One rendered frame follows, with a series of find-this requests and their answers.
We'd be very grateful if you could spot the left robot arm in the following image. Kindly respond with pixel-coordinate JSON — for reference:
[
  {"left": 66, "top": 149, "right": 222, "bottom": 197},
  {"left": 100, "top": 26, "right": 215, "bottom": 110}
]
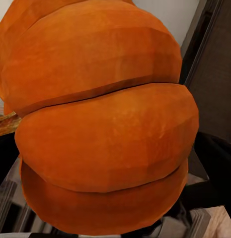
[{"left": 0, "top": 180, "right": 223, "bottom": 238}]

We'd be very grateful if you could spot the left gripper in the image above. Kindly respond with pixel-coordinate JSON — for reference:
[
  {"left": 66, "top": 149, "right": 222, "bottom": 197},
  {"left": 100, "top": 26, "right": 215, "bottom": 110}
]
[{"left": 194, "top": 180, "right": 223, "bottom": 209}]

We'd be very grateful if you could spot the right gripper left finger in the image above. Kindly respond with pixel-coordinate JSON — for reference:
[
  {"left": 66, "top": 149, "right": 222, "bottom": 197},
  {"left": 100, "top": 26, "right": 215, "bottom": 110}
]
[{"left": 0, "top": 132, "right": 20, "bottom": 185}]

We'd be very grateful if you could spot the pumpkin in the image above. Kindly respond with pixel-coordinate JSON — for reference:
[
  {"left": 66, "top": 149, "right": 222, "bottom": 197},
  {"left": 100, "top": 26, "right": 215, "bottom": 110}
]
[{"left": 0, "top": 0, "right": 199, "bottom": 236}]

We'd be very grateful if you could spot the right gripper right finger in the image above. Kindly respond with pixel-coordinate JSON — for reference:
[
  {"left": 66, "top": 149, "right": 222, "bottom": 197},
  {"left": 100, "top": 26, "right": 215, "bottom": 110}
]
[{"left": 194, "top": 132, "right": 231, "bottom": 218}]

